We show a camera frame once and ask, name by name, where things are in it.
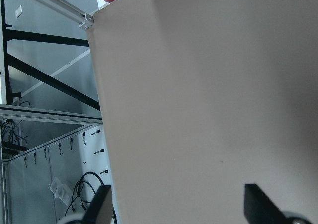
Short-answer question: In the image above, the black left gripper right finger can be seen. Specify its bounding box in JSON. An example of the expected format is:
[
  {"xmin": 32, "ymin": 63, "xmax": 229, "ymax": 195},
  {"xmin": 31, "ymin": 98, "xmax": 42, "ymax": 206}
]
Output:
[{"xmin": 243, "ymin": 184, "xmax": 286, "ymax": 224}]

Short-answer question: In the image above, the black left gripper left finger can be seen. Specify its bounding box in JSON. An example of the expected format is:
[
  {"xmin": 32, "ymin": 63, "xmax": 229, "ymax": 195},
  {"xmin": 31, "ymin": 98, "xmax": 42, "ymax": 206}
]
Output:
[{"xmin": 83, "ymin": 185, "xmax": 113, "ymax": 224}]

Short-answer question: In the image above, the black cable bundle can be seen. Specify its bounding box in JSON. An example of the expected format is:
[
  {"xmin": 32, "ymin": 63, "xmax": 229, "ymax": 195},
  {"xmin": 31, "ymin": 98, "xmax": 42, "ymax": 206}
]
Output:
[{"xmin": 65, "ymin": 171, "xmax": 117, "ymax": 219}]

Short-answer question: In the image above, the aluminium frame profile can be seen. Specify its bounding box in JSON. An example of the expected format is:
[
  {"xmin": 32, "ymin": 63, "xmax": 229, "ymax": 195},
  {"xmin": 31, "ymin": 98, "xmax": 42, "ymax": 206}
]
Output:
[{"xmin": 35, "ymin": 0, "xmax": 94, "ymax": 30}]

